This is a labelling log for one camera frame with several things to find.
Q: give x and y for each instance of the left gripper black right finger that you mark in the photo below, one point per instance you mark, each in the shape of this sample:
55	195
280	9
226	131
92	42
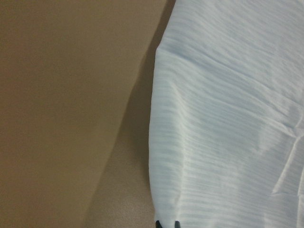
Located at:
177	224

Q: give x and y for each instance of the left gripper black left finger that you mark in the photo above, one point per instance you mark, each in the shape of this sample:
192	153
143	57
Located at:
158	224

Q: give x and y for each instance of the light blue striped shirt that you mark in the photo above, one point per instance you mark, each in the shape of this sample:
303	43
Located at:
226	135

